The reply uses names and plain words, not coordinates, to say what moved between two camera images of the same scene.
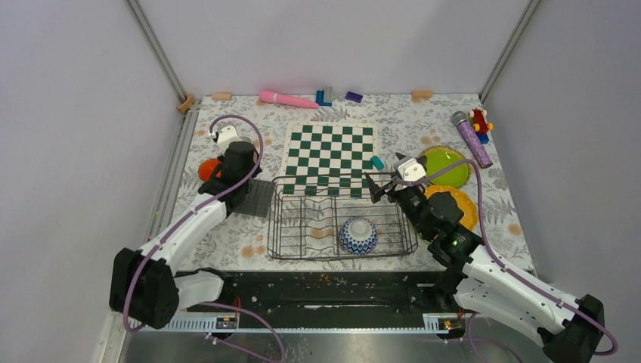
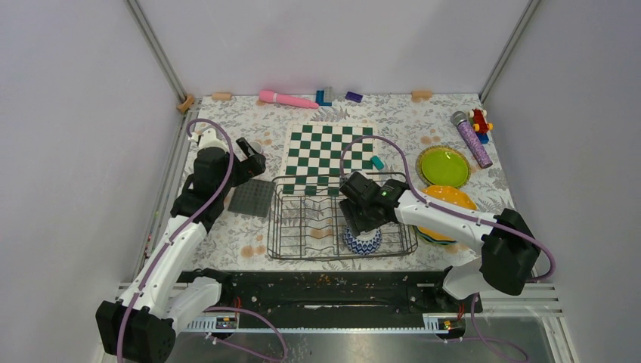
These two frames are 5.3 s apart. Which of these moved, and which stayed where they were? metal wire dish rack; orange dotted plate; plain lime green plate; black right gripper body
Moved: black right gripper body
Stayed: plain lime green plate; metal wire dish rack; orange dotted plate
